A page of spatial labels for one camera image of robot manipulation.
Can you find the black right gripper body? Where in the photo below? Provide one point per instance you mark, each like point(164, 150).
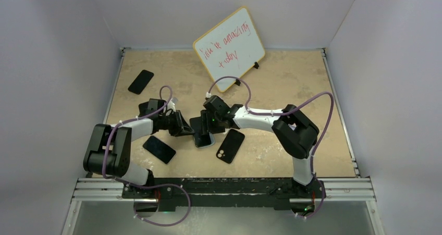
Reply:
point(216, 126)

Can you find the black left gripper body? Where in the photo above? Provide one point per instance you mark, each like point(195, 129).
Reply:
point(171, 123)

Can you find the black phone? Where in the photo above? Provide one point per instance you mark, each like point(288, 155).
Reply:
point(140, 82)
point(159, 149)

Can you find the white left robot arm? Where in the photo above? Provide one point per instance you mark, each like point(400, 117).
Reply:
point(109, 149)

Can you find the black phone under left arm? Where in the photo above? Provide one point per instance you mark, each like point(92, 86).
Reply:
point(143, 109)

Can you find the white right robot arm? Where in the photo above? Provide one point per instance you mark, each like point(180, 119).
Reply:
point(297, 134)

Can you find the whiteboard with red writing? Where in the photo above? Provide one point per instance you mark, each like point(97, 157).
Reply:
point(231, 48)

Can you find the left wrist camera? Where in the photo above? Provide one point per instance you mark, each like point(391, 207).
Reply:
point(172, 104)

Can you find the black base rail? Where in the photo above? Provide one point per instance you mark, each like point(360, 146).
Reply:
point(281, 194)

